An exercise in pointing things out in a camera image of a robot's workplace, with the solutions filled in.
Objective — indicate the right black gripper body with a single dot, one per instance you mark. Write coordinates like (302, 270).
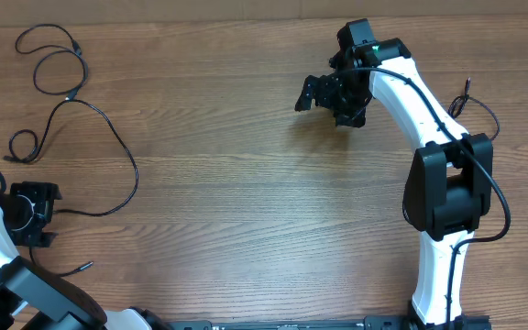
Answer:
(333, 94)

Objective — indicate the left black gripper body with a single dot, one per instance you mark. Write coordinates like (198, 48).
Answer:
(27, 211)

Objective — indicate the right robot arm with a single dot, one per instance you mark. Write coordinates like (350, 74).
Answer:
(448, 188)

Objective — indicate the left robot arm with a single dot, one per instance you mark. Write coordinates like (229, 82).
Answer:
(60, 304)

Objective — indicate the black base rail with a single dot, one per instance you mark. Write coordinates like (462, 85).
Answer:
(287, 324)

